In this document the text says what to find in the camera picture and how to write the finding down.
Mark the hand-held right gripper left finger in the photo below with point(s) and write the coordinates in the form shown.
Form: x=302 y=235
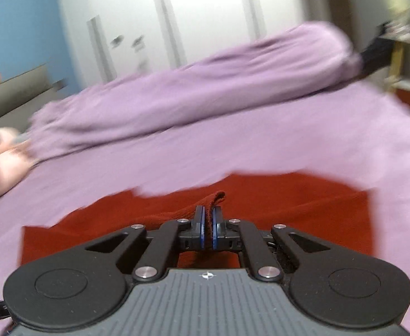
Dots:
x=200 y=224

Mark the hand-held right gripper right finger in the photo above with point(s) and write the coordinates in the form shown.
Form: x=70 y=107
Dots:
x=217 y=224

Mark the red knit garment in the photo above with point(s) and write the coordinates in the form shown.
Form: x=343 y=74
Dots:
x=296 y=213

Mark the purple bed sheet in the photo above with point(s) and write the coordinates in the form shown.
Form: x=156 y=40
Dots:
x=296 y=129

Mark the purple duvet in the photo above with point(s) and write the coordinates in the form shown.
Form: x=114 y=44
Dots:
x=198 y=91

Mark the cream plush toy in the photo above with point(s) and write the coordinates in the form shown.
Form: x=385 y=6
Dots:
x=5 y=161

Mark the white wardrobe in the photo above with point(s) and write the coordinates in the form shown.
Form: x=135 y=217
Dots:
x=191 y=14

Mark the grey padded headboard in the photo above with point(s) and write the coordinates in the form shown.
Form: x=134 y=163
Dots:
x=16 y=91

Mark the dark cloth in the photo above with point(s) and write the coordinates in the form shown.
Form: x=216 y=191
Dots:
x=376 y=56

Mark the yellow side table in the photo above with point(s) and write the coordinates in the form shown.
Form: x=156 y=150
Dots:
x=406 y=63

